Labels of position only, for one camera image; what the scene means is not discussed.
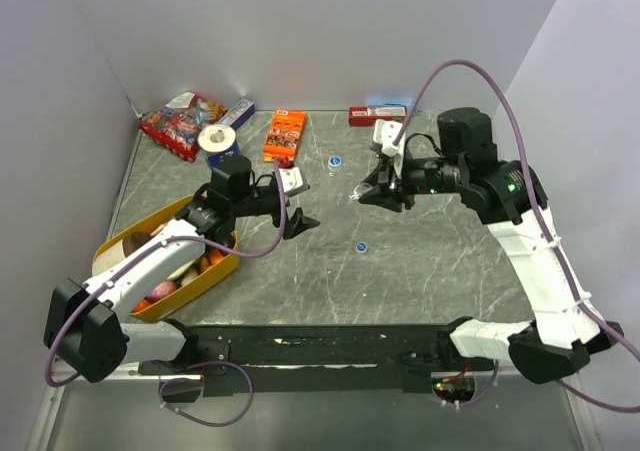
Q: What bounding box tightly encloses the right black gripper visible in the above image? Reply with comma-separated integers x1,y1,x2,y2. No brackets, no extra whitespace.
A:
358,145,465,211

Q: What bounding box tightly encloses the clear plastic bottle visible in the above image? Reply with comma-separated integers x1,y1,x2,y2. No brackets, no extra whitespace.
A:
349,182,372,202
327,156,343,177

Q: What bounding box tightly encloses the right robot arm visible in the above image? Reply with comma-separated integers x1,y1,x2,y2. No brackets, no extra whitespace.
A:
359,107,615,384

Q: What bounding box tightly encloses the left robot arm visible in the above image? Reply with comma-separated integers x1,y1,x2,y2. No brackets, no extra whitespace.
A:
43,155,319,387

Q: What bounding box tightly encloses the yellow oval basket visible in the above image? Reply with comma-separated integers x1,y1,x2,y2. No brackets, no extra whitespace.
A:
92,196,240,323

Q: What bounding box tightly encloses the red flat box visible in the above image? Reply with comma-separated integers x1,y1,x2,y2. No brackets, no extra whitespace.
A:
348,106,407,127

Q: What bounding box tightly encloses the orange snack box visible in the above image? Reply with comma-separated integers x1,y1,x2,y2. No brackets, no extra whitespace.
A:
262,109,306,163

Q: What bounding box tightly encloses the blue packet behind box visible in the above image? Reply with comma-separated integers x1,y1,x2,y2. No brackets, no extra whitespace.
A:
366,97,413,109

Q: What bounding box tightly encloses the toilet paper roll blue wrap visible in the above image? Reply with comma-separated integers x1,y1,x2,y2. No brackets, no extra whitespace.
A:
198,124,240,169

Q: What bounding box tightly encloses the purple onion toy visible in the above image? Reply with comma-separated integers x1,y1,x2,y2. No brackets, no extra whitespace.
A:
146,280,178,304

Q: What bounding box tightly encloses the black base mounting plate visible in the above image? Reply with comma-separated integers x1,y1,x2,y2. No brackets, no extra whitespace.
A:
138,324,493,397

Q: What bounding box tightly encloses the red snack bag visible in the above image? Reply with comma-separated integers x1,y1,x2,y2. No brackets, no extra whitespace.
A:
140,92,228,163

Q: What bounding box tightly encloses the brown mushroom toy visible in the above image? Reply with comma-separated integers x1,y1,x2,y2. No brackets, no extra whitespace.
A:
122,232,152,257

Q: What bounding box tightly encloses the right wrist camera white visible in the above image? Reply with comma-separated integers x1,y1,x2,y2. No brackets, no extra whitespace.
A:
372,119,405,176

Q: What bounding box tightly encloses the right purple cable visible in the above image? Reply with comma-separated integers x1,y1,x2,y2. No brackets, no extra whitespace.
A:
392,59,640,414

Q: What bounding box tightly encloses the aluminium rail frame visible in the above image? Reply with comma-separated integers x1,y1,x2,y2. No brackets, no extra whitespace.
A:
27,366,601,450

